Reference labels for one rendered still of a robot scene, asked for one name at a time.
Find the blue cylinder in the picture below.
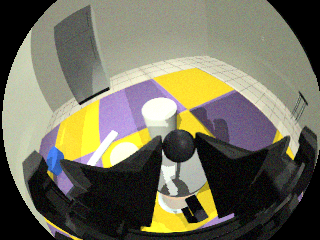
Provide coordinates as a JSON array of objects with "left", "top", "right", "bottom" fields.
[{"left": 47, "top": 147, "right": 64, "bottom": 176}]

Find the glass french press with black knob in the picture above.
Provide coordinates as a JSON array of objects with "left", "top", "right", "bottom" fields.
[{"left": 157, "top": 129, "right": 208, "bottom": 224}]

